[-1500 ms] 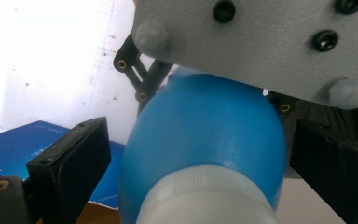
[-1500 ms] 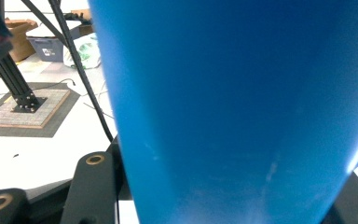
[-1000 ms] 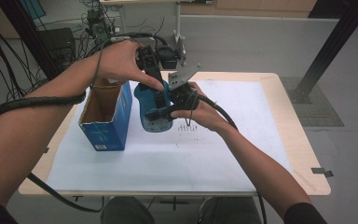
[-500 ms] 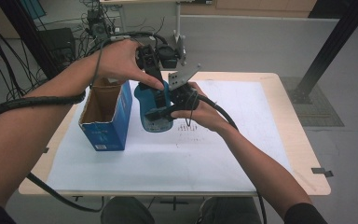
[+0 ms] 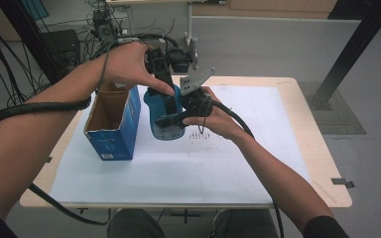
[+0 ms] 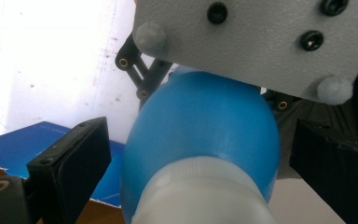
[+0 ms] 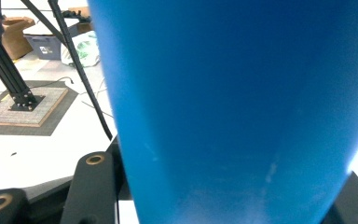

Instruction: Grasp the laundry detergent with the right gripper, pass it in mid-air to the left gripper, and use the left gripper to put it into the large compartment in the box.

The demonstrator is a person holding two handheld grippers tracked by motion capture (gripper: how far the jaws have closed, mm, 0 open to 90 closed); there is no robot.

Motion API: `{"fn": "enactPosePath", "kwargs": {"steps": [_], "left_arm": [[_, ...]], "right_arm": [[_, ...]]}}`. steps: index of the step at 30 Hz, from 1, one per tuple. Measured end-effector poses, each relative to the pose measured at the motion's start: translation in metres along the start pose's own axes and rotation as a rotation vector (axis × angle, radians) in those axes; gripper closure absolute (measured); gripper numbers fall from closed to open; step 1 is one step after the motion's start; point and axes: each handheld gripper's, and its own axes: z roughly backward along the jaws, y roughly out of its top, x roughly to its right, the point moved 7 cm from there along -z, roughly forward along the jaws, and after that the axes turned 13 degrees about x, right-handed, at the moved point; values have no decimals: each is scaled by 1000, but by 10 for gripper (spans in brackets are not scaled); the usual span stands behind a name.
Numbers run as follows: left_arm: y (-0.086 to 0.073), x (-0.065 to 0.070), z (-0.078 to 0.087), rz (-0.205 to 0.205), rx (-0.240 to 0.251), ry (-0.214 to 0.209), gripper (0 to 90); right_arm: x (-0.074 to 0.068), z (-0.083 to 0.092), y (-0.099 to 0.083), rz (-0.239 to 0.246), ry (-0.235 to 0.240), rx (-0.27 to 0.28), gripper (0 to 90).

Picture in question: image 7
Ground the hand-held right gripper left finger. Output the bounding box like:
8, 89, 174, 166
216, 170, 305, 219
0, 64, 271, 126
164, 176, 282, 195
106, 135, 133, 202

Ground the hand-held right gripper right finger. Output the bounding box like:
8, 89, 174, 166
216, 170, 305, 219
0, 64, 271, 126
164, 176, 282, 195
321, 172, 358, 224

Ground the small brown cardboard box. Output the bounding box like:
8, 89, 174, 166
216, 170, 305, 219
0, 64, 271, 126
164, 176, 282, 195
68, 6, 94, 35

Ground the grey plastic bin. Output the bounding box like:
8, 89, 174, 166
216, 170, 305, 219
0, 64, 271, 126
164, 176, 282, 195
23, 33, 63, 61

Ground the black metal stand post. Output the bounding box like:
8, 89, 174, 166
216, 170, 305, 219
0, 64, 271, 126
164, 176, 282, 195
0, 36, 46, 112

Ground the wooden stand base board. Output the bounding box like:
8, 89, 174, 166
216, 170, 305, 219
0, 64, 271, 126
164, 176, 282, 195
0, 87, 70, 129

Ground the right gripper black corrugated cable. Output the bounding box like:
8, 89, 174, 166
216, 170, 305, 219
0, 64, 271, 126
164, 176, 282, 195
47, 0, 115, 142

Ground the thin black diagonal strut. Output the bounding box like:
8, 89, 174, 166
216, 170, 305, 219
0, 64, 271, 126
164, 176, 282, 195
20, 0, 69, 48

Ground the brown square base mat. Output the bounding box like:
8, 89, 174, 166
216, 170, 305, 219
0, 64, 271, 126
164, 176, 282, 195
0, 79, 79, 137

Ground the white bag with green print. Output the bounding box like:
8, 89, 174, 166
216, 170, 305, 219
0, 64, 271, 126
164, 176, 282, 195
60, 30, 101, 68

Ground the blue bottle with white cap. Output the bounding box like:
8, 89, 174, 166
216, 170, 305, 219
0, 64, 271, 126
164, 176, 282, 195
87, 0, 358, 224

